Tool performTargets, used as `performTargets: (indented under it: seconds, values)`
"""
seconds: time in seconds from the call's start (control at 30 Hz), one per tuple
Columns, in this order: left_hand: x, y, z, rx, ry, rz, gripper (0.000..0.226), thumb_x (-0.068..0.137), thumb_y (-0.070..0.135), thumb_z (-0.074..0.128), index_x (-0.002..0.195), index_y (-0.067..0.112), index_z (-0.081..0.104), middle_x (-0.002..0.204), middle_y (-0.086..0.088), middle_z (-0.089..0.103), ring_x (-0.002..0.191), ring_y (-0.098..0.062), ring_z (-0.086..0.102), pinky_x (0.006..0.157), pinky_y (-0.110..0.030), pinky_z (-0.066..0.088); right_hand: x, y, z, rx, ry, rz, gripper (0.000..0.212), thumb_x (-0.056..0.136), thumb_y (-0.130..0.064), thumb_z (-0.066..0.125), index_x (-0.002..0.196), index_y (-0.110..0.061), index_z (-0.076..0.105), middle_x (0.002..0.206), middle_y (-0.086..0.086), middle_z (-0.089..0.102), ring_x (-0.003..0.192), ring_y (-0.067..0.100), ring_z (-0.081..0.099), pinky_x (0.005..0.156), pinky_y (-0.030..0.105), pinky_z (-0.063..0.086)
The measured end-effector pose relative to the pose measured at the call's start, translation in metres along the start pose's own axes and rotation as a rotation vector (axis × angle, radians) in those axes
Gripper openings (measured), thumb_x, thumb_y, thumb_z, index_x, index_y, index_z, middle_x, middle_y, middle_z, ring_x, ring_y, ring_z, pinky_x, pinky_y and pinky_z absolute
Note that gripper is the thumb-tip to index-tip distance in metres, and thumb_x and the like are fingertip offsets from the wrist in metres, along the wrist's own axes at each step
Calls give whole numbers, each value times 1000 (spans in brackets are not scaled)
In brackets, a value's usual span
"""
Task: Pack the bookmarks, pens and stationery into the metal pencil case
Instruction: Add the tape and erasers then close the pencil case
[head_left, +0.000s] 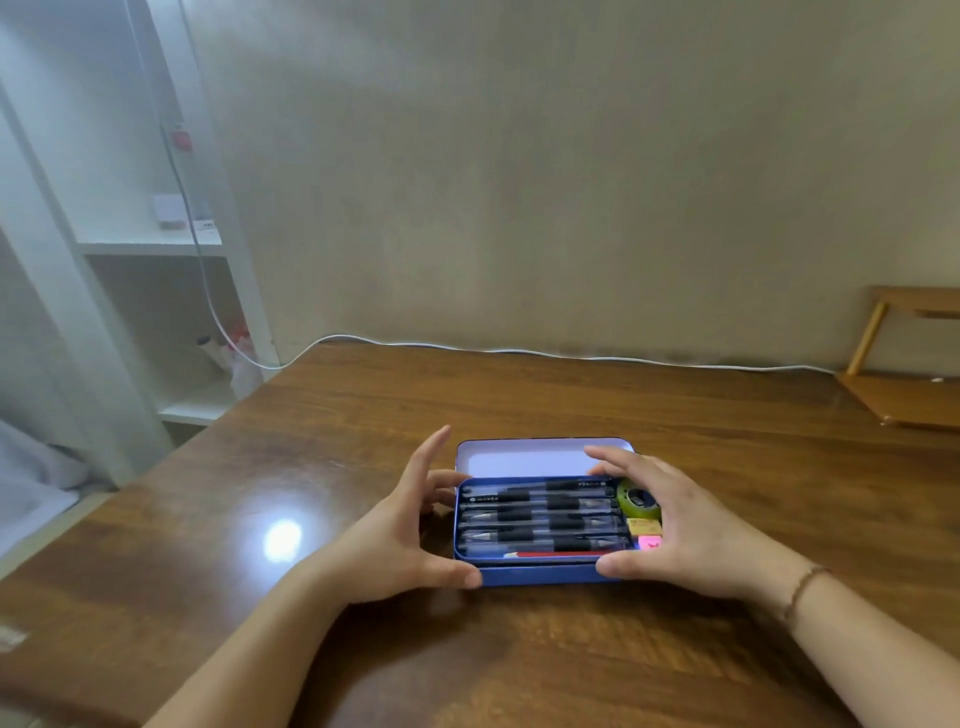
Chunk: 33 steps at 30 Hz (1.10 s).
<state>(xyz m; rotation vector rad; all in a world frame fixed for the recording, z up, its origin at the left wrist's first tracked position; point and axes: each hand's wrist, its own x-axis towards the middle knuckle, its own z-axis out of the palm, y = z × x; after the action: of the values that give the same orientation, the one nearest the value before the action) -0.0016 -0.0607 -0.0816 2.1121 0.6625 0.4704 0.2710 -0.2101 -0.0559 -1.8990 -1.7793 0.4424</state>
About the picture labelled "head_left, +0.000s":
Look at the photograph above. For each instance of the person's left hand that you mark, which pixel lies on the person's left hand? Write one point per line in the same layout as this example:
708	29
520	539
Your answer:
375	555

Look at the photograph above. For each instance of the person's right hand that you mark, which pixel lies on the person's right hand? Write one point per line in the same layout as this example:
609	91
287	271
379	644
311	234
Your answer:
697	540

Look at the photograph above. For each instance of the person's left middle finger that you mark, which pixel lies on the person's left middle finger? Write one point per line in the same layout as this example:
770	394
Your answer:
452	481

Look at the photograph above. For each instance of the person's right middle finger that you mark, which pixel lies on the person's right middle finger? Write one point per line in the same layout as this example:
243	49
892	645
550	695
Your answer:
606	471

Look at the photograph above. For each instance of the person's right thumb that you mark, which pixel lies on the person's right thumb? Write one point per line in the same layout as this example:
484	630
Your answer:
626	565

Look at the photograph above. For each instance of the person's left thumb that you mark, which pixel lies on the person's left thumb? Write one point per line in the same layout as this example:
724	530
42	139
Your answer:
446	571

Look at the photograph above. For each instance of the blue tin pencil case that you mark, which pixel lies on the blue tin pencil case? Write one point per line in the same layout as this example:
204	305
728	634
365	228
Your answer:
525	459

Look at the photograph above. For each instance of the person's left forearm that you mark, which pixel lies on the person's left forearm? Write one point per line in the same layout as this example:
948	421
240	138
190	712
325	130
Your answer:
247	660

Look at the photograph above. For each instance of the person's right forearm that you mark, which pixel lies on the person's right forearm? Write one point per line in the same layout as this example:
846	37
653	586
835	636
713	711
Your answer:
877	660

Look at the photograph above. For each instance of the pink eraser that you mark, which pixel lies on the pink eraser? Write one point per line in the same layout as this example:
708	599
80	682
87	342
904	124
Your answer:
646	543

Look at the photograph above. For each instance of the green tape roll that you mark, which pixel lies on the green tape roll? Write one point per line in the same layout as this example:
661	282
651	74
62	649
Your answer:
627	504

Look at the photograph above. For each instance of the yellow eraser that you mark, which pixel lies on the yellow eraser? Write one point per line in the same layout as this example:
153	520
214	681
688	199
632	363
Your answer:
643	526

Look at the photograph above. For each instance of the red pencil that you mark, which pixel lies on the red pencil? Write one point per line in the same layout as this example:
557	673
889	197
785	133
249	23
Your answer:
555	555

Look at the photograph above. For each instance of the black gel pen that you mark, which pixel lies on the black gel pen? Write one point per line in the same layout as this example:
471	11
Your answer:
555	545
536	533
536	505
536	519
536	491

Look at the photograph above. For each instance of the clear plastic bag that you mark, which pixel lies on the clear plastic bag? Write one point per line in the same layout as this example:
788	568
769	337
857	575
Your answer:
244	360

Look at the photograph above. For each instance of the white bottle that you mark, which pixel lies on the white bottle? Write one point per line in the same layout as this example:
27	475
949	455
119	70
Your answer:
212	352

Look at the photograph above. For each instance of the wooden rack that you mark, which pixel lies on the wooden rack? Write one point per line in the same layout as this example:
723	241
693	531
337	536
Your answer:
907	397

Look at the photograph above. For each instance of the white cloth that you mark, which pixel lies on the white cloth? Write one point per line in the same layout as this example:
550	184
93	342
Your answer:
34	487

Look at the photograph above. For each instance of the white shelf unit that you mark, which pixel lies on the white shelf unit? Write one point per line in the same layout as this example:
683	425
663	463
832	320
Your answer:
45	247

